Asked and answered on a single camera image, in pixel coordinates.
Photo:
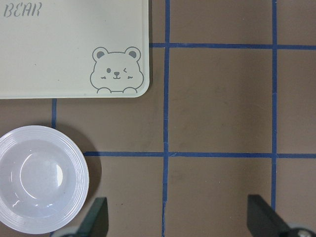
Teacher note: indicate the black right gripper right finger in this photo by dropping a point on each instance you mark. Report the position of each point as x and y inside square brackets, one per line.
[262, 220]

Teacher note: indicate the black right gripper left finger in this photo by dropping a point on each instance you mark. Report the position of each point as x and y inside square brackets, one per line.
[96, 221]

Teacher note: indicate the white round plate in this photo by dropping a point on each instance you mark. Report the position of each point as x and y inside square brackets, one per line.
[44, 179]

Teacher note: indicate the cream bear tray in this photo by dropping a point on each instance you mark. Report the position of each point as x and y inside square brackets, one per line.
[74, 49]

